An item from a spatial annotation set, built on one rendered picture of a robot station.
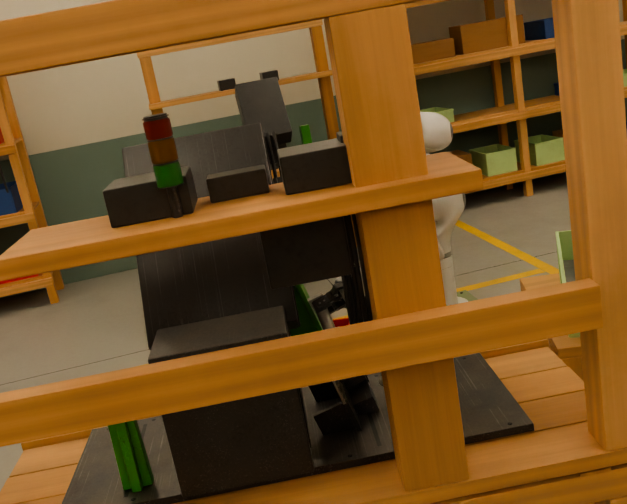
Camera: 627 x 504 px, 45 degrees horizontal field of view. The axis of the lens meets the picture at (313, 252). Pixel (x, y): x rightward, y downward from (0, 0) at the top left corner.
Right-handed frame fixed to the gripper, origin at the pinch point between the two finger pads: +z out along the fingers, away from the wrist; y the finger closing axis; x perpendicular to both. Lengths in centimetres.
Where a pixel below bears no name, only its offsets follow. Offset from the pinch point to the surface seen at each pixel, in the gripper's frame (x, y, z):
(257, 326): 4.6, 17.4, 14.1
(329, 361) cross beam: 25.1, 30.3, 2.6
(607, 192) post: 23, 29, -60
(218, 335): 3.0, 19.7, 22.3
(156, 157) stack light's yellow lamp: -15, 59, 11
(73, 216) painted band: -390, -381, 183
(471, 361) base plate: 18, -40, -27
